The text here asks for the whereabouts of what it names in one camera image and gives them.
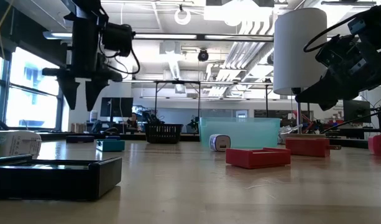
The black digital clock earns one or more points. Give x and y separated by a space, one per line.
53 180

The white shade table lamp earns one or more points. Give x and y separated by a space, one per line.
299 49

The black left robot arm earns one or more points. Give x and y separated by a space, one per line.
84 34

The ceiling light tube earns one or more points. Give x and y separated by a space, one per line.
58 35
238 36
165 36

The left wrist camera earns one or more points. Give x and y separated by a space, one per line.
117 39

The black computer monitor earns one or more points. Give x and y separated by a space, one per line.
357 111
116 107

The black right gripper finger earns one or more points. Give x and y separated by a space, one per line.
314 91
336 99

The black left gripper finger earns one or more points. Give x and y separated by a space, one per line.
71 90
92 91

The teal digital clock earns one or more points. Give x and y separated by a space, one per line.
110 145

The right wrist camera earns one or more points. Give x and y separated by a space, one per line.
333 53

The pink USB charger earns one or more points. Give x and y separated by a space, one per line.
379 144

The white bottle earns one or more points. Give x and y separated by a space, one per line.
94 115

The black dome camera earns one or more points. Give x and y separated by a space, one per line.
203 55

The black background rig frame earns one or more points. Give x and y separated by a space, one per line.
177 82

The purple white USB charger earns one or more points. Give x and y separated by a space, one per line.
219 143

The red digital clock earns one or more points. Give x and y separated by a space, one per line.
258 158
306 147

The large window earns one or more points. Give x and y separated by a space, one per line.
31 109

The black mesh basket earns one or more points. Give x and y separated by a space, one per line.
163 133

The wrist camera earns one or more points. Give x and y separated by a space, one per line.
117 39
333 53

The teal translucent plastic bin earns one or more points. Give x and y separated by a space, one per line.
249 132

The green white USB charger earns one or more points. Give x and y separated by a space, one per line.
16 143

